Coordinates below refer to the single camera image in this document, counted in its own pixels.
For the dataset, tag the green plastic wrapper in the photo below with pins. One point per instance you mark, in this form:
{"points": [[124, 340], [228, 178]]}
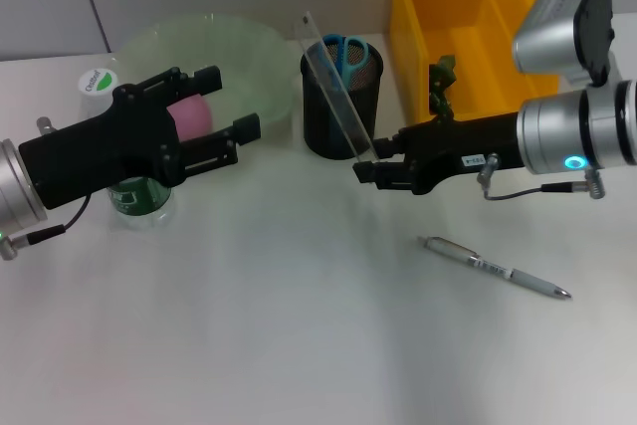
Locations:
{"points": [[442, 76]]}

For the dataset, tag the transparent plastic ruler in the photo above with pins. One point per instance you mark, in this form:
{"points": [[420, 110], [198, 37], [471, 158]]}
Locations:
{"points": [[338, 106]]}

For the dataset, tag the pink peach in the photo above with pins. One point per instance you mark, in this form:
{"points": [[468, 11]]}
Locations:
{"points": [[191, 116]]}

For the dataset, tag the blue scissors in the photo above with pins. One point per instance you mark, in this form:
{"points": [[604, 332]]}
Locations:
{"points": [[343, 71]]}

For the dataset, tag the yellow plastic bin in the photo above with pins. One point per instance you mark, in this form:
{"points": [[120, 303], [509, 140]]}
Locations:
{"points": [[413, 47]]}

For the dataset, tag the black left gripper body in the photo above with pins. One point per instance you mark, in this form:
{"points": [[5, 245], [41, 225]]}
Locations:
{"points": [[99, 156]]}

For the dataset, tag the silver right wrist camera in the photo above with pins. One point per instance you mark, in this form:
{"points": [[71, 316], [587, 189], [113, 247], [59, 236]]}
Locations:
{"points": [[552, 32]]}

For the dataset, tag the grey pen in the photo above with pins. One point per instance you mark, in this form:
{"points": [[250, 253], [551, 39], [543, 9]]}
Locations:
{"points": [[497, 270]]}

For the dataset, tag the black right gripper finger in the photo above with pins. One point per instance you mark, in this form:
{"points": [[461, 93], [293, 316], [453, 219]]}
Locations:
{"points": [[388, 176], [389, 148]]}

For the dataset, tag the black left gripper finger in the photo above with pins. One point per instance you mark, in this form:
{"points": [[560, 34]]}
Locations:
{"points": [[206, 79], [246, 129]]}

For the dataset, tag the clear green-label water bottle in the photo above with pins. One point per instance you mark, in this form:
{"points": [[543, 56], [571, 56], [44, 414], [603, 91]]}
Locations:
{"points": [[97, 81]]}

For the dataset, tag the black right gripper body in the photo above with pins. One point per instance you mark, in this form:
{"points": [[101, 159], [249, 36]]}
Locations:
{"points": [[463, 141]]}

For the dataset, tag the black mesh pen holder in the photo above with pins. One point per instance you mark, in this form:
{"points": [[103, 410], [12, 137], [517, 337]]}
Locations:
{"points": [[365, 116]]}

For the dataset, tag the translucent green fruit bowl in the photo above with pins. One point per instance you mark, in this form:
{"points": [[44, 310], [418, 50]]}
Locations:
{"points": [[239, 47]]}

